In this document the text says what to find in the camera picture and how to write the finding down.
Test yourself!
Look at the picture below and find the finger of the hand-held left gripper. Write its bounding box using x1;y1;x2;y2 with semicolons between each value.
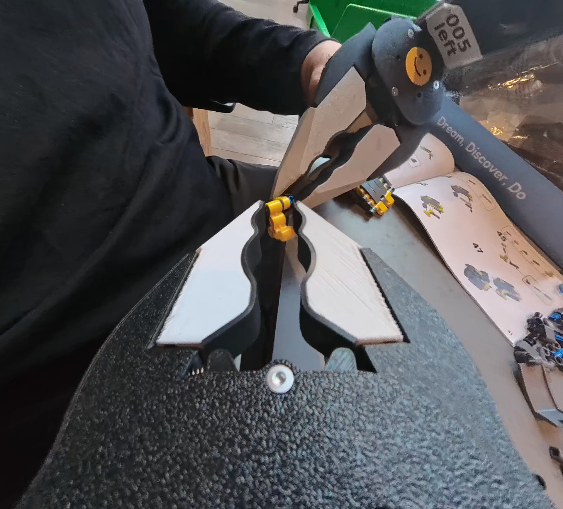
269;66;379;202
290;123;402;210

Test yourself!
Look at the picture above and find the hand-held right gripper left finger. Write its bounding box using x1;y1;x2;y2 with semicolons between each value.
155;200;270;371

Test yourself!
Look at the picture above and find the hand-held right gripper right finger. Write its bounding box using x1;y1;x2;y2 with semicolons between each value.
286;202;406;369

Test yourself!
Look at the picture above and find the yellow grey toy brick assembly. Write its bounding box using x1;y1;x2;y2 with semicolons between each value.
356;178;396;215

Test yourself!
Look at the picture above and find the yellow toy brick connector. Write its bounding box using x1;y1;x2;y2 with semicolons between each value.
265;196;297;241

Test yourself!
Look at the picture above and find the person's left forearm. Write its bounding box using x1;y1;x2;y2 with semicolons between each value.
167;0;341;116

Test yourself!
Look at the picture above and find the grey desk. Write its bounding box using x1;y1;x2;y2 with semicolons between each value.
273;179;563;509

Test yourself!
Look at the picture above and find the person's left hand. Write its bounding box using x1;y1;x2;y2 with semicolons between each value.
300;41;344;106

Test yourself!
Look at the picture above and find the dark lettered fabric roll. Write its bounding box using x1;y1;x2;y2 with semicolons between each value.
418;91;563;268

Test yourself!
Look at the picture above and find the white building instruction booklet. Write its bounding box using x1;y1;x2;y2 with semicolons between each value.
383;133;563;347

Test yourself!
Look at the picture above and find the clear plastic bag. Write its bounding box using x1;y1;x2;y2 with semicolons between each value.
457;52;563;176

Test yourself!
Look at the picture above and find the person in black clothing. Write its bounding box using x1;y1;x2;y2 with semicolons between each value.
0;0;282;509

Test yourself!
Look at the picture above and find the pile of toy brick pieces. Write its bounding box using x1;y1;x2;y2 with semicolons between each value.
512;282;563;387

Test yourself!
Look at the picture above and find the grey curved brick panel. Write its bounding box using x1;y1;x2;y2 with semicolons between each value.
515;362;563;426

